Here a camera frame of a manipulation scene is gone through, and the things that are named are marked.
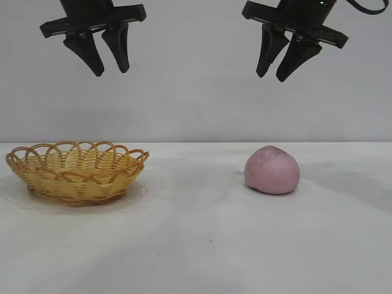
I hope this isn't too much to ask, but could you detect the black cable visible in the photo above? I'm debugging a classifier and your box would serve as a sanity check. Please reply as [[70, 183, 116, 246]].
[[345, 0, 387, 15]]

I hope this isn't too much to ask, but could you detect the yellow woven wicker basket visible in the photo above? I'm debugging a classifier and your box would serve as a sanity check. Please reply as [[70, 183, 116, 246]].
[[5, 140, 151, 208]]

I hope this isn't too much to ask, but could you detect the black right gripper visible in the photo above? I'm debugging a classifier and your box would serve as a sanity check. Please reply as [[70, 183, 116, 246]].
[[241, 0, 350, 83]]

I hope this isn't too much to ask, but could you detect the pink peach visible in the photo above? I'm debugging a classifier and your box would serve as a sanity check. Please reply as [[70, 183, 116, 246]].
[[244, 145, 301, 195]]

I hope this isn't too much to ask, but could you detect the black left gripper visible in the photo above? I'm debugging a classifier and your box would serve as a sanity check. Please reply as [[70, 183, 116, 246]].
[[39, 0, 146, 78]]

